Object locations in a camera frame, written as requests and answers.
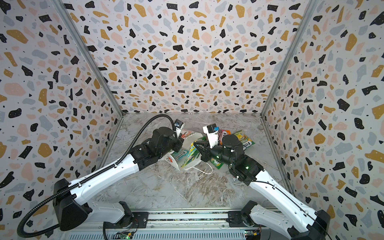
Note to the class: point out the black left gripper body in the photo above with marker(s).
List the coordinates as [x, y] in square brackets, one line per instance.
[175, 145]

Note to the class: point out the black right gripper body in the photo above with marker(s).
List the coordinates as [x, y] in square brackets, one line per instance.
[205, 149]

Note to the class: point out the white paper bag floral print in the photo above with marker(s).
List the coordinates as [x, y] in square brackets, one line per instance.
[189, 137]

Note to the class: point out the green Fox's candy bag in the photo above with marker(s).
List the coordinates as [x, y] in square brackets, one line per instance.
[191, 157]
[244, 139]
[216, 163]

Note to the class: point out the orange pink Fox's candy bag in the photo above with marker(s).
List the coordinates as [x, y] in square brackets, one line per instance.
[223, 133]

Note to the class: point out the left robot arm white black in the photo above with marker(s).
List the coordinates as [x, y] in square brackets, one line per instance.
[76, 207]

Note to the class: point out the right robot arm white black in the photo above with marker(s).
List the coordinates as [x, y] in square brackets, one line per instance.
[270, 192]

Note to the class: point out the green snack packets in bag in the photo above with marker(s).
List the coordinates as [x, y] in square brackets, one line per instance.
[180, 156]

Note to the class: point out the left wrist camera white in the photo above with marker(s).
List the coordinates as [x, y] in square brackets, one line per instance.
[178, 127]

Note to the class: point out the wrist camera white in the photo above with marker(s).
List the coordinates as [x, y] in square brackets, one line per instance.
[212, 132]
[178, 127]

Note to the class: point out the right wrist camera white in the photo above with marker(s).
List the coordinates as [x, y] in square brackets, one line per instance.
[212, 132]

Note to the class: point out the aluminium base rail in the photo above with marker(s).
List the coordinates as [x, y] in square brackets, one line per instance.
[177, 224]

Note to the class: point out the aluminium corner post left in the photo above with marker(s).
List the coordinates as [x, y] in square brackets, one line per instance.
[65, 16]

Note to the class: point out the aluminium corner post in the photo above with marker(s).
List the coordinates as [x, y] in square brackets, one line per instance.
[291, 51]
[65, 16]

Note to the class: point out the aluminium corner post right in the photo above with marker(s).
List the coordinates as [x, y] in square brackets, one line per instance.
[291, 51]

